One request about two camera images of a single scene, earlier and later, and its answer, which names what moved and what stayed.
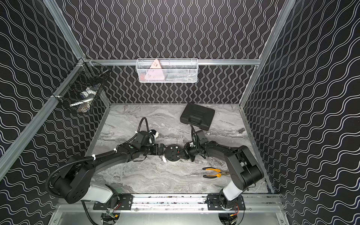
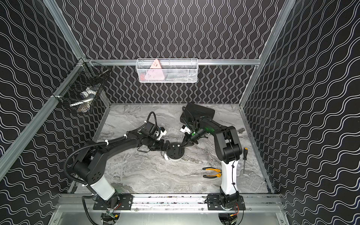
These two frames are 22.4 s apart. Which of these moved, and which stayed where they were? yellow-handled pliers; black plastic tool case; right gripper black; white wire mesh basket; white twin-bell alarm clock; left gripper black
Moved: left gripper black; right gripper black
Stayed: white wire mesh basket; white twin-bell alarm clock; yellow-handled pliers; black plastic tool case
